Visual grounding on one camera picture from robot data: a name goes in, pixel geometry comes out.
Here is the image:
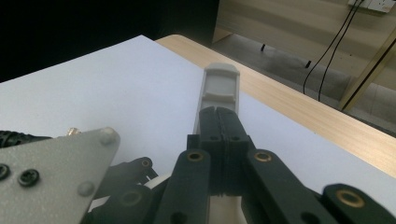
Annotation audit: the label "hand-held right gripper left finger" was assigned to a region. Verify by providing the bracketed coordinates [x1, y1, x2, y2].
[186, 105, 226, 197]

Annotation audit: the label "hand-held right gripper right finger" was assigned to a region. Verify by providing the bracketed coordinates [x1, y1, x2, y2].
[217, 106, 255, 198]

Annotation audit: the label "white table cover sheet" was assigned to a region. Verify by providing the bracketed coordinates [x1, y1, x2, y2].
[0, 35, 396, 224]

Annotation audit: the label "black curtain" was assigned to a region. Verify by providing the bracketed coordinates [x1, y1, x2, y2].
[0, 0, 220, 84]

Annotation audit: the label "black cable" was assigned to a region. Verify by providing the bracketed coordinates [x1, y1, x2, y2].
[318, 0, 366, 103]
[303, 0, 360, 95]

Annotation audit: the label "beige metal frame bar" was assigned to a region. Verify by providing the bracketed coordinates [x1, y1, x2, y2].
[338, 26, 396, 112]

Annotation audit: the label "white wall socket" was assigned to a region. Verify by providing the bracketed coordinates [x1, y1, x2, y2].
[347, 0, 396, 14]

